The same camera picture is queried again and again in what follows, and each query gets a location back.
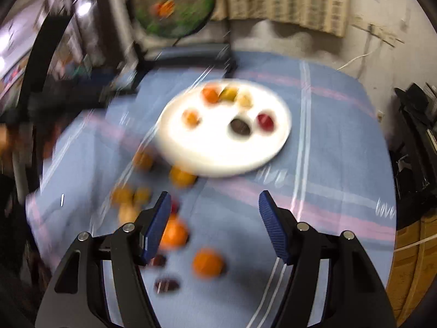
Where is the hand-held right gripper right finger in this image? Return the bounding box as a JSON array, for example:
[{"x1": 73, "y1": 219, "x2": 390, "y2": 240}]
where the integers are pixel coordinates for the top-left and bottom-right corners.
[{"x1": 258, "y1": 190, "x2": 398, "y2": 328}]

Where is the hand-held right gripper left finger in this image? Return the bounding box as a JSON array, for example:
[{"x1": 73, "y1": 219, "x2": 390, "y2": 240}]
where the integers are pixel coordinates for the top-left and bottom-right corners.
[{"x1": 34, "y1": 191, "x2": 173, "y2": 328}]

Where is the white round plate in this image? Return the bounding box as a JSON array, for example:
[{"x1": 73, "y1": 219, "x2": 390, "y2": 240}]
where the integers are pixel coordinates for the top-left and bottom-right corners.
[{"x1": 155, "y1": 79, "x2": 292, "y2": 178}]

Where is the small yellow loquat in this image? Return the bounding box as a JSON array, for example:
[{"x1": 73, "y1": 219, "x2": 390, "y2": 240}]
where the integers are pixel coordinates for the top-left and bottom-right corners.
[
  {"x1": 112, "y1": 185, "x2": 134, "y2": 206},
  {"x1": 134, "y1": 187, "x2": 151, "y2": 206}
]

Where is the small brown pear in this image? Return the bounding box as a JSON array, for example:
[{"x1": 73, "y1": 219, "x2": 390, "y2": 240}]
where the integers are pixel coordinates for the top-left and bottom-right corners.
[{"x1": 118, "y1": 204, "x2": 141, "y2": 225}]

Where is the orange yellow fruit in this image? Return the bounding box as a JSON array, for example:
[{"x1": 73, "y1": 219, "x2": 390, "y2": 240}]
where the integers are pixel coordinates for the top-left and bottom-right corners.
[{"x1": 170, "y1": 166, "x2": 198, "y2": 188}]

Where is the glass cabinet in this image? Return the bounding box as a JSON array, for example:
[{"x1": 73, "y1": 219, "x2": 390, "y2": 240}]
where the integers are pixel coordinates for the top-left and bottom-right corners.
[{"x1": 0, "y1": 0, "x2": 103, "y2": 86}]

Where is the dark purple fruit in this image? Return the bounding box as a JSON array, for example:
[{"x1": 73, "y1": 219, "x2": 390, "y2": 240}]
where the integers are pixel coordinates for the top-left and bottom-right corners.
[{"x1": 153, "y1": 278, "x2": 181, "y2": 294}]

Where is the blue plaid tablecloth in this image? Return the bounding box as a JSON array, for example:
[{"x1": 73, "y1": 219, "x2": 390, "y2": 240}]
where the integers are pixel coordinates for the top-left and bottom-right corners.
[{"x1": 25, "y1": 51, "x2": 398, "y2": 328}]

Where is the dark passion fruit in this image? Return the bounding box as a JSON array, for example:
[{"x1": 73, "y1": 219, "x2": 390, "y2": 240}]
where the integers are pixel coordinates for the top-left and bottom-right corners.
[{"x1": 229, "y1": 117, "x2": 251, "y2": 137}]

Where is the small orange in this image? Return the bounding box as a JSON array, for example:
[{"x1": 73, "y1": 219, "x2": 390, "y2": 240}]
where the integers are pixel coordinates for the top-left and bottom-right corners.
[{"x1": 182, "y1": 109, "x2": 202, "y2": 128}]

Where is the pale yellow fruit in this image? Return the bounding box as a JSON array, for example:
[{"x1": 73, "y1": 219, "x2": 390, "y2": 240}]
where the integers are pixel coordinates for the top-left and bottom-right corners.
[{"x1": 237, "y1": 92, "x2": 254, "y2": 109}]

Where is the black framed goldfish screen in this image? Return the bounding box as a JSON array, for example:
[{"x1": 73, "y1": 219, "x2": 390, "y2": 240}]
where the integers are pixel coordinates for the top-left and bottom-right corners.
[{"x1": 102, "y1": 0, "x2": 238, "y2": 76}]

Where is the wooden cabinet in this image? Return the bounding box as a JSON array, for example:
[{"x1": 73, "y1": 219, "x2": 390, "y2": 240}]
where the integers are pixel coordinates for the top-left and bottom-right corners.
[{"x1": 386, "y1": 208, "x2": 437, "y2": 328}]

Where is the white wall cable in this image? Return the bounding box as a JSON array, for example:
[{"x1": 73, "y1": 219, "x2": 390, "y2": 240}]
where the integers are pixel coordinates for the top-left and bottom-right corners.
[{"x1": 336, "y1": 49, "x2": 376, "y2": 71}]

